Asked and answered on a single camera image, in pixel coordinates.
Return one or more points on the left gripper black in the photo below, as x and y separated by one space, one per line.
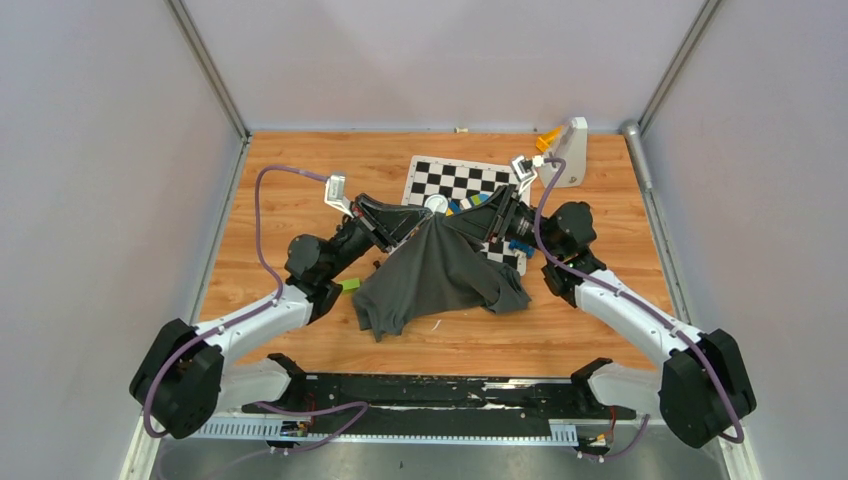
387 225

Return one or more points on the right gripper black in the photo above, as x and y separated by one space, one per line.
478 220

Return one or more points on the grey t-shirt garment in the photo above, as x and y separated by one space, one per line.
436 271

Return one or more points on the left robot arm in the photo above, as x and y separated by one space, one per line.
191 372

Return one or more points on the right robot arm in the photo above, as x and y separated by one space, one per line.
699 385

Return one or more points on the colourful stacked block tower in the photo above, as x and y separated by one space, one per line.
456 206

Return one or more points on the black white checkerboard mat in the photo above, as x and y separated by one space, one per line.
453 178

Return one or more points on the green rectangular block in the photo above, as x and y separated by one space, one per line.
350 285

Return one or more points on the orange clip behind stand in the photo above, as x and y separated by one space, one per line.
549 139

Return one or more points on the white wedge stand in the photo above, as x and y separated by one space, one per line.
572 149

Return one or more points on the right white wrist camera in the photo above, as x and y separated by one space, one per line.
525 170

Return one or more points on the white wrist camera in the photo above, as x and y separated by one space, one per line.
334 193
525 170

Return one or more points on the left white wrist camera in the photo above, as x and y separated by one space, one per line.
334 193

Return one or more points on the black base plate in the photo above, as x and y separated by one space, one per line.
415 405

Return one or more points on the aluminium frame rail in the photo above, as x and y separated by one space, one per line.
281 428

